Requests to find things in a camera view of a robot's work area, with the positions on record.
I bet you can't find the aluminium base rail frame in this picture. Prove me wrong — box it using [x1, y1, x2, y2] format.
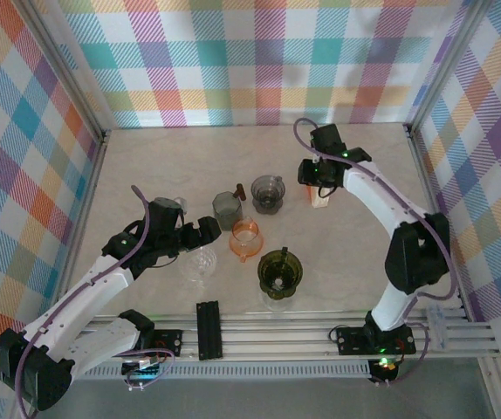
[75, 307, 501, 361]

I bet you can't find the small circuit board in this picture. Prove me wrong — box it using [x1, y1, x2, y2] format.
[368, 355, 399, 385]
[121, 355, 164, 383]

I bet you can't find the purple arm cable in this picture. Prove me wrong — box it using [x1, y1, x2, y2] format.
[12, 184, 152, 419]
[292, 117, 457, 302]

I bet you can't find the grey slotted cable duct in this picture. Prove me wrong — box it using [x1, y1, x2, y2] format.
[73, 360, 372, 381]

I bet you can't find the aluminium side rail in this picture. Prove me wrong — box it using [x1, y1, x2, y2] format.
[65, 128, 113, 280]
[402, 123, 474, 313]

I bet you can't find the grey transparent hexagonal cup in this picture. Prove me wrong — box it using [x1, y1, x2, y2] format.
[212, 191, 245, 231]

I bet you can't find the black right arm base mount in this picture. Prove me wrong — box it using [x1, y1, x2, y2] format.
[335, 325, 417, 355]

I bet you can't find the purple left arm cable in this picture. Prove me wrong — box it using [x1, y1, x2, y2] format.
[12, 184, 152, 419]

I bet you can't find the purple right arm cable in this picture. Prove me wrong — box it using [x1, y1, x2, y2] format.
[292, 117, 457, 302]

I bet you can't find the aluminium frame post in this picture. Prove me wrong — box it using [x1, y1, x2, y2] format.
[17, 0, 111, 145]
[401, 0, 494, 136]

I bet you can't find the green transparent coffee dripper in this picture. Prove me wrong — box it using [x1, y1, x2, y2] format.
[257, 246, 304, 301]

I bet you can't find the orange transparent carafe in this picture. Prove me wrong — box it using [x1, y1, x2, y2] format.
[228, 219, 264, 263]

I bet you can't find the clear plastic coffee dripper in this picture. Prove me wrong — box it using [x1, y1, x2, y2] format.
[179, 244, 217, 289]

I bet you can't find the black rail bracket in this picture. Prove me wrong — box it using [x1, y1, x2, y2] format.
[196, 300, 224, 361]

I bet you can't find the grey transparent coffee dripper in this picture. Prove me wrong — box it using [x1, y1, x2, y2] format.
[250, 174, 287, 215]

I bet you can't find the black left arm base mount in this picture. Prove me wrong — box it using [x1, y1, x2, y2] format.
[152, 329, 185, 357]

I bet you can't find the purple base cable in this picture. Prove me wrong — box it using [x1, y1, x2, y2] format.
[376, 321, 431, 388]
[121, 347, 176, 392]

